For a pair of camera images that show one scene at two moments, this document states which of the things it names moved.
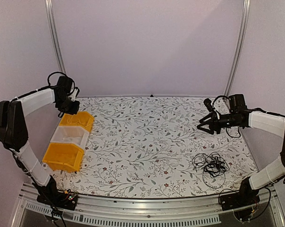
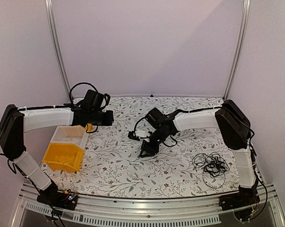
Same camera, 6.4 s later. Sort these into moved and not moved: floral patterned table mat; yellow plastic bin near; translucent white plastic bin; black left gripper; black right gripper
Moved: black right gripper; black left gripper
Not moved: yellow plastic bin near; floral patterned table mat; translucent white plastic bin
